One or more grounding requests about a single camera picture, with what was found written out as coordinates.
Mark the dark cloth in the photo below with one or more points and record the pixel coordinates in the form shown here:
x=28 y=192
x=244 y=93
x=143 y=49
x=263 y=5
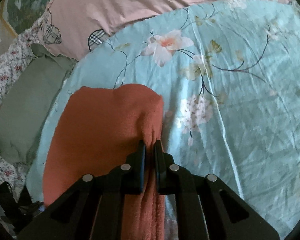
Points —
x=12 y=205

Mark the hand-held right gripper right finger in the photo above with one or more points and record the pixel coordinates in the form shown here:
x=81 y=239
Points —
x=160 y=172

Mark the white floral quilt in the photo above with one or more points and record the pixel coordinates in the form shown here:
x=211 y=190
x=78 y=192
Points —
x=5 y=80

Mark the pink heart-patterned pillow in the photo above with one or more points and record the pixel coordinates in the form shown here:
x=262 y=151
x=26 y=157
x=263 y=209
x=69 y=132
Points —
x=165 y=0

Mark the rust orange knit sweater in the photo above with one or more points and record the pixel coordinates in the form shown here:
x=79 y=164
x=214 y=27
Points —
x=95 y=130

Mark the light blue floral bed sheet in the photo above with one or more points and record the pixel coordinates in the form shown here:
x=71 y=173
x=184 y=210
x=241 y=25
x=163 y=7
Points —
x=240 y=130

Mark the green framed wall painting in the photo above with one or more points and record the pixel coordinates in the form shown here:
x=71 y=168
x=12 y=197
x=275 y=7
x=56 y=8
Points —
x=27 y=2

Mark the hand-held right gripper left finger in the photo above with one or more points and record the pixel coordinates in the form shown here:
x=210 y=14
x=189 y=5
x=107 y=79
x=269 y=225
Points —
x=142 y=170

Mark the sage green pillow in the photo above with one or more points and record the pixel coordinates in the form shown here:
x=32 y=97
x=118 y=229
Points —
x=22 y=110

